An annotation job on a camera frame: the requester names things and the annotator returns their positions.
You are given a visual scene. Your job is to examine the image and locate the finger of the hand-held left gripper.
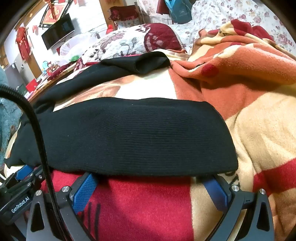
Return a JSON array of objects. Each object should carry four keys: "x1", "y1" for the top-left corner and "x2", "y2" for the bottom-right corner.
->
[{"x1": 15, "y1": 164, "x2": 35, "y2": 181}]

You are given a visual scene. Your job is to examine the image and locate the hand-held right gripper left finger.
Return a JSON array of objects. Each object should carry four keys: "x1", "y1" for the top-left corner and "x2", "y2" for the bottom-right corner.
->
[{"x1": 26, "y1": 173, "x2": 102, "y2": 241}]

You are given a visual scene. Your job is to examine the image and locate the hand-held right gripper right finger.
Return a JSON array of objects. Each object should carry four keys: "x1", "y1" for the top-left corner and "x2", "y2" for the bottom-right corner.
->
[{"x1": 202, "y1": 174, "x2": 275, "y2": 241}]

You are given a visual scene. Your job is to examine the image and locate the black pants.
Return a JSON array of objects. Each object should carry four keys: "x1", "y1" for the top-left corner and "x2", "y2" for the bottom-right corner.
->
[{"x1": 3, "y1": 51, "x2": 238, "y2": 178}]

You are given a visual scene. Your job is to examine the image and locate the teal knitted cloth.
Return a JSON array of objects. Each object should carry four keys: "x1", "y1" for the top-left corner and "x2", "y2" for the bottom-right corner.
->
[{"x1": 0, "y1": 67, "x2": 23, "y2": 160}]

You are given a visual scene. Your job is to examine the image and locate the red orange printed blanket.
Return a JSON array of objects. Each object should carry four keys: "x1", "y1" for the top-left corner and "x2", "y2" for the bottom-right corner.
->
[{"x1": 5, "y1": 20, "x2": 296, "y2": 241}]

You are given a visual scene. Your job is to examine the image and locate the wooden desk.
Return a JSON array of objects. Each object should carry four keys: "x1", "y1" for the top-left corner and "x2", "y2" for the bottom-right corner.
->
[{"x1": 28, "y1": 62, "x2": 77, "y2": 102}]

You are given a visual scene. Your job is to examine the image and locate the red box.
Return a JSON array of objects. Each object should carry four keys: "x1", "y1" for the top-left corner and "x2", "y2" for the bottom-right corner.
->
[{"x1": 25, "y1": 79, "x2": 38, "y2": 93}]

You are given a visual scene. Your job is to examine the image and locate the grey cabinet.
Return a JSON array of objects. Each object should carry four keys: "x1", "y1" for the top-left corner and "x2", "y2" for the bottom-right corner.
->
[{"x1": 4, "y1": 61, "x2": 26, "y2": 93}]

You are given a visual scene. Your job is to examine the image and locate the maroon cloth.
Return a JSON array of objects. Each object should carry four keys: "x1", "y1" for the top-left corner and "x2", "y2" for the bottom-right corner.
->
[{"x1": 47, "y1": 64, "x2": 72, "y2": 80}]

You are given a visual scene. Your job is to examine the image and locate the colourful toy figures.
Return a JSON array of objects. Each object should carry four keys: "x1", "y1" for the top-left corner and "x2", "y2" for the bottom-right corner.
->
[{"x1": 42, "y1": 61, "x2": 58, "y2": 75}]

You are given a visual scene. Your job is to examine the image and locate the red hanging knot decoration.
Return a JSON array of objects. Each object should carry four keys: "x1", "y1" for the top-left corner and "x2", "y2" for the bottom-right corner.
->
[{"x1": 16, "y1": 27, "x2": 31, "y2": 61}]

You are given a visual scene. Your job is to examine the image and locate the white plastic bag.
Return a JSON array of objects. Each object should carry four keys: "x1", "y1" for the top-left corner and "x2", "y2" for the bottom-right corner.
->
[{"x1": 57, "y1": 32, "x2": 99, "y2": 66}]

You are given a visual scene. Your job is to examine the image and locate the white maroon floral pillow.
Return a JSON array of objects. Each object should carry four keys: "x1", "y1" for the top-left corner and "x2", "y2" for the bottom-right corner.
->
[{"x1": 76, "y1": 23, "x2": 183, "y2": 67}]

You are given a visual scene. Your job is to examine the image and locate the white floral bed sheet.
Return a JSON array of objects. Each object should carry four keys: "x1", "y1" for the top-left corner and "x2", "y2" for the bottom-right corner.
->
[{"x1": 136, "y1": 0, "x2": 296, "y2": 54}]

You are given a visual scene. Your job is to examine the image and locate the teal bag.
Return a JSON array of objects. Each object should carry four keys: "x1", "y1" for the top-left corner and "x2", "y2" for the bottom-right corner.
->
[{"x1": 165, "y1": 0, "x2": 193, "y2": 24}]

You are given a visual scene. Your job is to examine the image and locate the black braided cable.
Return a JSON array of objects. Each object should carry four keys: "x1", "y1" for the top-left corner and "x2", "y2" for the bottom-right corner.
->
[{"x1": 0, "y1": 85, "x2": 71, "y2": 241}]

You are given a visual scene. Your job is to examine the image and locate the black wall television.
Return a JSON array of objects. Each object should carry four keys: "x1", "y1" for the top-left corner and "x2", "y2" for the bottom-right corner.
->
[{"x1": 41, "y1": 13, "x2": 75, "y2": 51}]

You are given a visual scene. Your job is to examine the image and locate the red framed wall decoration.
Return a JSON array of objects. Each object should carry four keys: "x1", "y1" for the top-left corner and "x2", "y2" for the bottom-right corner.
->
[{"x1": 39, "y1": 0, "x2": 72, "y2": 28}]

